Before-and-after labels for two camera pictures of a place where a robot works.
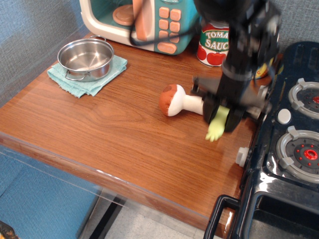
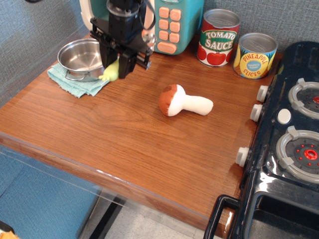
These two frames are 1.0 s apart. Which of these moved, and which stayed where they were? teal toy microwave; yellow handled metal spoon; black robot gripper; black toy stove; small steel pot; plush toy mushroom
Moved: black robot gripper; yellow handled metal spoon
Stayed: teal toy microwave; small steel pot; black toy stove; plush toy mushroom
